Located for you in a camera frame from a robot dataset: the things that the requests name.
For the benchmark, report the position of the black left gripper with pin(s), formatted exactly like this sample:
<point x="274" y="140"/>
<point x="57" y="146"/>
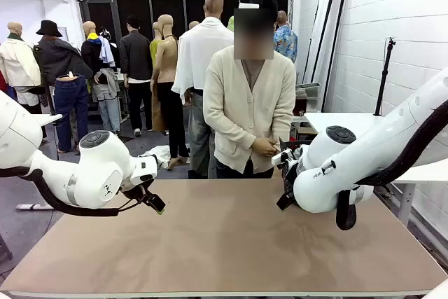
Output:
<point x="134" y="192"/>

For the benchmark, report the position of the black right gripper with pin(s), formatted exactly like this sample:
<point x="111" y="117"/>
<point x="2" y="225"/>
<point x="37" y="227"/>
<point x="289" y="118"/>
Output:
<point x="288" y="180"/>

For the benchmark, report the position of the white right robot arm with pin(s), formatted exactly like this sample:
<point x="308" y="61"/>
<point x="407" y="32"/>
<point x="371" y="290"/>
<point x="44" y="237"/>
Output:
<point x="385" y="138"/>

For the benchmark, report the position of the person's right forearm cream sleeve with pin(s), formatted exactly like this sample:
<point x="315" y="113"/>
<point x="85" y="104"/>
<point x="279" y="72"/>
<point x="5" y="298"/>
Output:
<point x="227" y="131"/>

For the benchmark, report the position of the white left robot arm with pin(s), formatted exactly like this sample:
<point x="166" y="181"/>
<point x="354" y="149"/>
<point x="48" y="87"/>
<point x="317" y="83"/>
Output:
<point x="94" y="176"/>

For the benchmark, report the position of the person's left hand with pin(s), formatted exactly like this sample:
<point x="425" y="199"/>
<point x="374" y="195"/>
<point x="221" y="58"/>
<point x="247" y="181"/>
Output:
<point x="276" y="143"/>

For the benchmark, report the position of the person's right hand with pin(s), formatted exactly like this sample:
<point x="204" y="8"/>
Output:
<point x="262" y="146"/>

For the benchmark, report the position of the white cloth on floor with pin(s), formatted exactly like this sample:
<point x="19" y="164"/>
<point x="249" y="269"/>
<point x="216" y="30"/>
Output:
<point x="155" y="155"/>

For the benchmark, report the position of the white side table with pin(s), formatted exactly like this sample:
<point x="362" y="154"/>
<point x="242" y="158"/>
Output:
<point x="332" y="120"/>
<point x="49" y="118"/>

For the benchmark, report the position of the dark brown box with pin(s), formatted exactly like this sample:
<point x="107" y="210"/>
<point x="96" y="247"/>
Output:
<point x="300" y="104"/>

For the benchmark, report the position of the person in cream cardigan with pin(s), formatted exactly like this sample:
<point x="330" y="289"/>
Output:
<point x="245" y="103"/>

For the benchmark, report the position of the grey tray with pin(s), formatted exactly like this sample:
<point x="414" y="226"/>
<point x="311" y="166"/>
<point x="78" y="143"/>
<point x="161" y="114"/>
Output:
<point x="308" y="85"/>

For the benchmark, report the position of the bare tan mannequin black trousers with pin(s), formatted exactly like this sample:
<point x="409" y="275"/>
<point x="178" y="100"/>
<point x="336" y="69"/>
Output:
<point x="166" y="57"/>

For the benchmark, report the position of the person in black shirt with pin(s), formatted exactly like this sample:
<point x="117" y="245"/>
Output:
<point x="134" y="57"/>

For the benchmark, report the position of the mannequin in yellow top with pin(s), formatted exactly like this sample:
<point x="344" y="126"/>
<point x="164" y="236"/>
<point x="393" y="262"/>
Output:
<point x="154" y="50"/>

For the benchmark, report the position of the dark metal stand foot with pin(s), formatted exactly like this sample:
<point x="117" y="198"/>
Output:
<point x="4" y="246"/>

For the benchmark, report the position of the mannequin in blue floral shirt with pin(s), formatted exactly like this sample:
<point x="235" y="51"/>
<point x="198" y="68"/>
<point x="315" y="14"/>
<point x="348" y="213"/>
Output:
<point x="285" y="43"/>

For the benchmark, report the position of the mannequin in white shirt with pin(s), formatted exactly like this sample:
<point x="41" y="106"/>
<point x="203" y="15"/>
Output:
<point x="199" y="50"/>

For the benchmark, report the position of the black tripod stand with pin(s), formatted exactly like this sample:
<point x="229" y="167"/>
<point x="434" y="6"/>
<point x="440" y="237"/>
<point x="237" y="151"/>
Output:
<point x="385" y="75"/>

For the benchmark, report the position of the mannequin with yellow blue scarf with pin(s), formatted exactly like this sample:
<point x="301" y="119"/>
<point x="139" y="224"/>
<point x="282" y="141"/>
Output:
<point x="94" y="54"/>

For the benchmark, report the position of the black framed reflector panel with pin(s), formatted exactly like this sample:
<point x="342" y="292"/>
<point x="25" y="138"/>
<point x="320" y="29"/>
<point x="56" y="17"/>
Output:
<point x="337" y="33"/>
<point x="320" y="33"/>

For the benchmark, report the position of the mannequin with black bucket hat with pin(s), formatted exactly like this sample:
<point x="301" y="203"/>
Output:
<point x="59" y="57"/>

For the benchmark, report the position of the small tan mannequin head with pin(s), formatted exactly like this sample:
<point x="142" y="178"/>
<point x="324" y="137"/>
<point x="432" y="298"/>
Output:
<point x="193" y="25"/>

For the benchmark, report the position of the green hat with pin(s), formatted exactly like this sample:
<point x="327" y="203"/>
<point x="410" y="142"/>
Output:
<point x="231" y="23"/>

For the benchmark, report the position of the mannequin in cream jacket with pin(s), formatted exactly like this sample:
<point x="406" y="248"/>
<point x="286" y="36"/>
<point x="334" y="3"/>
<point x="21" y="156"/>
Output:
<point x="17" y="61"/>

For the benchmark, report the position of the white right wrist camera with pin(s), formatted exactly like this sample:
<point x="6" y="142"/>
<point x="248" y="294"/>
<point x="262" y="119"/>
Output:
<point x="283" y="159"/>

